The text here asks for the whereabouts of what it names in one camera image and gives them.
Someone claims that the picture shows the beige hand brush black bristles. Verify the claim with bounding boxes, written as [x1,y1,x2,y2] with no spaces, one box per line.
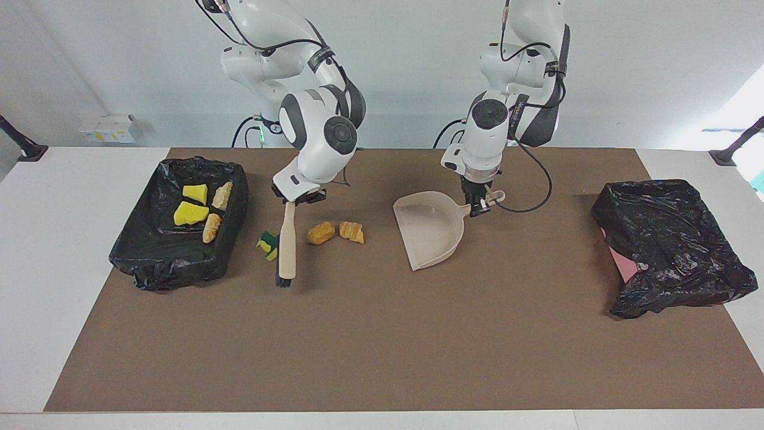
[274,201,298,289]

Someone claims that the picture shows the golden brown bread roll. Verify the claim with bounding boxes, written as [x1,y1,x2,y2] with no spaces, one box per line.
[307,220,337,246]

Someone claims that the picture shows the pale beige bread piece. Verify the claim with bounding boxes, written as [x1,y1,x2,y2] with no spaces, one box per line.
[211,181,234,211]

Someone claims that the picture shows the beige plastic dustpan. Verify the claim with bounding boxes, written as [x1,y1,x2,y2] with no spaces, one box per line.
[392,189,506,272]

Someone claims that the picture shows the black base cable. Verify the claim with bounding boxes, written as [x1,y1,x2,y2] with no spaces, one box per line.
[434,118,472,149]
[231,115,263,149]

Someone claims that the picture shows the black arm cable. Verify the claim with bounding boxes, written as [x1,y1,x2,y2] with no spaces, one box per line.
[492,0,571,214]
[200,0,353,78]

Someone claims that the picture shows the orange striped bread piece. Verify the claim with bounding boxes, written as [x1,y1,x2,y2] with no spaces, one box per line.
[338,220,365,245]

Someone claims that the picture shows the black trash bag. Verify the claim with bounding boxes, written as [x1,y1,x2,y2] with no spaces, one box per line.
[592,179,759,320]
[109,156,249,292]

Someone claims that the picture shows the brown table mat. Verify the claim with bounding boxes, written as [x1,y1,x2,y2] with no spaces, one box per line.
[44,148,764,413]

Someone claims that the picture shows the white box yellow labels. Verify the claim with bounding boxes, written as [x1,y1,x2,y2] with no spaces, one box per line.
[79,114,138,145]

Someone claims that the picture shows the pink bin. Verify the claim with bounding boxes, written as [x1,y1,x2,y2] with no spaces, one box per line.
[608,244,640,285]

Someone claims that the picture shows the yellow green-backed sponge piece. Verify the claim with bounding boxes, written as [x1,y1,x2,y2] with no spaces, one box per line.
[256,231,279,263]

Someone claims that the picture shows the black stand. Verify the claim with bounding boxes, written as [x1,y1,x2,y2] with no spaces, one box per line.
[0,113,49,162]
[708,116,764,167]

